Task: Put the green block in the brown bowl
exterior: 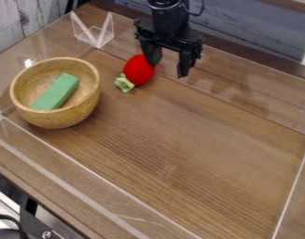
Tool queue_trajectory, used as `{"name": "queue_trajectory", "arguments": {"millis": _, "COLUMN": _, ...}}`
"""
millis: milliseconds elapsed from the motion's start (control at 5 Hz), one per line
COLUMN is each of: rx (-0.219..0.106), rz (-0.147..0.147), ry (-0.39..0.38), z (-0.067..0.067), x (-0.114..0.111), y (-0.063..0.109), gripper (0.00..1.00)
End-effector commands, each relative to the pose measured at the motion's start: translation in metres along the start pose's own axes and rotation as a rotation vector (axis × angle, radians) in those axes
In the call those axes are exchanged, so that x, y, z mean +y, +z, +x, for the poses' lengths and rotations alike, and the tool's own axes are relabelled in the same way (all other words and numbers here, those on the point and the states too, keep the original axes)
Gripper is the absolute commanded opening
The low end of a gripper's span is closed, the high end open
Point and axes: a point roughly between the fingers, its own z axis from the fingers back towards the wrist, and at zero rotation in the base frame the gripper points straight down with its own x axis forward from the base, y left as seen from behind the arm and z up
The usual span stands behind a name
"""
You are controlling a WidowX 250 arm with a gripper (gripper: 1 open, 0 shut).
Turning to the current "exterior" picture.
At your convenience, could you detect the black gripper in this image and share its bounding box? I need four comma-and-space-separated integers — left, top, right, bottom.
133, 19, 202, 77

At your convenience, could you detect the green rectangular block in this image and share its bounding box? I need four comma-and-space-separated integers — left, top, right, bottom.
30, 73, 79, 110

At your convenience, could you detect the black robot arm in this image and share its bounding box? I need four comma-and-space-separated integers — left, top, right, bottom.
133, 0, 203, 77

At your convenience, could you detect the brown wooden bowl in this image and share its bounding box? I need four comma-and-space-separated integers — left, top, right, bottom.
9, 57, 101, 129

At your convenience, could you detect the red plush strawberry toy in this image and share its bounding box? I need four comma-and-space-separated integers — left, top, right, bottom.
114, 54, 155, 93

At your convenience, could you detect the clear acrylic front barrier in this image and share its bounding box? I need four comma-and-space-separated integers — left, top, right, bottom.
0, 112, 199, 239

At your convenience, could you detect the black table clamp mount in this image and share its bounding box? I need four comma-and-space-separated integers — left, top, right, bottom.
18, 195, 77, 239

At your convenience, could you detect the black cable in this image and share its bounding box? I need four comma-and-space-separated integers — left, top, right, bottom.
0, 213, 27, 239

